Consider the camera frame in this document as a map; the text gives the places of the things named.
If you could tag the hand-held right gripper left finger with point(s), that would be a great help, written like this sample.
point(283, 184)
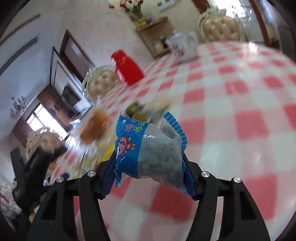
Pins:
point(106, 183)

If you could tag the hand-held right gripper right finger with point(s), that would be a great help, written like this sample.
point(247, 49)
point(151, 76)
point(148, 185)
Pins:
point(190, 183)

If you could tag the blue snack packet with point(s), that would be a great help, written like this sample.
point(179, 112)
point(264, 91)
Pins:
point(152, 153)

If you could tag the green candy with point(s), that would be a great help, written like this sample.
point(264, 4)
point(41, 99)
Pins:
point(138, 111)

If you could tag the cream tufted dining chair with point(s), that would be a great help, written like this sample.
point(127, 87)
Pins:
point(101, 81)
point(41, 140)
point(219, 26)

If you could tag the brown cake clear packet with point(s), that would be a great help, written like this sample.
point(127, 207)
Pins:
point(94, 127)

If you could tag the crystal chandelier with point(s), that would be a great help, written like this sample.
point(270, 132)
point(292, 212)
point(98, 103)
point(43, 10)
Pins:
point(18, 107)

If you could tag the red white checkered tablecloth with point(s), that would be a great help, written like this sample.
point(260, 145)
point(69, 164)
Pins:
point(231, 115)

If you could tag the black flat television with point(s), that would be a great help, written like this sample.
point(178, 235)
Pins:
point(70, 96)

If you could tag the red thermos jug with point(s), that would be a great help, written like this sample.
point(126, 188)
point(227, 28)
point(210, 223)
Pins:
point(128, 67)

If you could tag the white floral teapot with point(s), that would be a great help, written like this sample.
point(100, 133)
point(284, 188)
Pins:
point(183, 46)

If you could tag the wooden side cabinet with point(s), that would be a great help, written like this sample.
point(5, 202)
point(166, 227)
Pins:
point(150, 37)

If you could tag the red flower bouquet vase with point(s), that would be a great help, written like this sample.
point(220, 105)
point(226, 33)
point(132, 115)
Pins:
point(134, 8)

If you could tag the wooden framed glass door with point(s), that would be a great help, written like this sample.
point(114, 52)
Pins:
point(259, 16)

